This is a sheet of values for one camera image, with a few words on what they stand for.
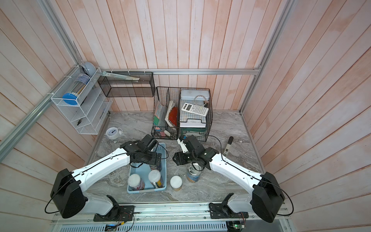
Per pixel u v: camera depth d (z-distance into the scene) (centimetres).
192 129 96
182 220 72
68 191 40
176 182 78
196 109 92
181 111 93
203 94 99
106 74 91
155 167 81
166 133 104
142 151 62
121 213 72
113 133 104
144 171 88
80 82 76
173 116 106
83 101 74
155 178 72
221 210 66
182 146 72
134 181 73
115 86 105
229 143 95
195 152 60
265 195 40
